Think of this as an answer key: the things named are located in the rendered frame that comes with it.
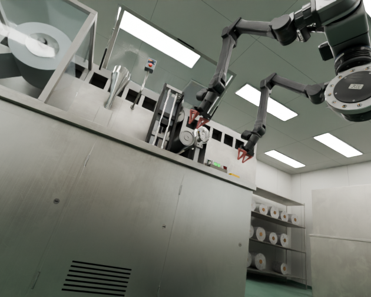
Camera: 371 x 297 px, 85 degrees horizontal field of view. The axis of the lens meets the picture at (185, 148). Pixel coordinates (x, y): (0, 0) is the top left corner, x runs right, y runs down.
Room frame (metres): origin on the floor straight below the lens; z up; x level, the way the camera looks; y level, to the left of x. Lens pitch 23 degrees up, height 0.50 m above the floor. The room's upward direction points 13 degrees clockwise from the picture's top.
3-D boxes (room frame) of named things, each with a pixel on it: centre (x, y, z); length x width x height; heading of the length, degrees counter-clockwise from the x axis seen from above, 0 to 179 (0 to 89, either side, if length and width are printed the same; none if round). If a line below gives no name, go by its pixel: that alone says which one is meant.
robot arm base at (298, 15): (0.53, -0.38, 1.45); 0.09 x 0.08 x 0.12; 131
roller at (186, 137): (1.49, 0.05, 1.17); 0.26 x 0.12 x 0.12; 22
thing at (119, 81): (1.25, 0.60, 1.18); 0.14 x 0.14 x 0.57
